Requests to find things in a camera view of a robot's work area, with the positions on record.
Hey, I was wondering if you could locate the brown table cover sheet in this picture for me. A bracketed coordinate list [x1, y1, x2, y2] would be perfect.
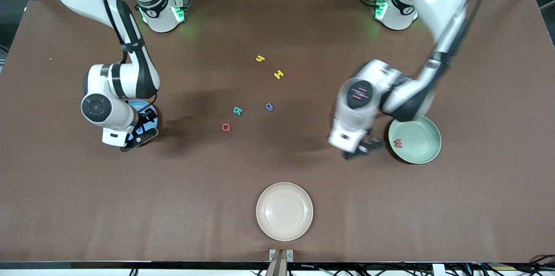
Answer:
[0, 0, 555, 263]

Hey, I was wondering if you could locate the blue plate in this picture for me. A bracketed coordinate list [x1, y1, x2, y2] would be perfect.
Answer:
[125, 100, 159, 139]

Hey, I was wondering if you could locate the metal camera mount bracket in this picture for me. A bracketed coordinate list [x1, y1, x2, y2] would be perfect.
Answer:
[265, 249, 294, 276]

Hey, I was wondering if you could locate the green plate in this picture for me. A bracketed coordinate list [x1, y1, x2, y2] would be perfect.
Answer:
[388, 114, 442, 164]

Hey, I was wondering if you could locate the cream plate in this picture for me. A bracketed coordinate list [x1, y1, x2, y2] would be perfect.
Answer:
[256, 182, 313, 242]

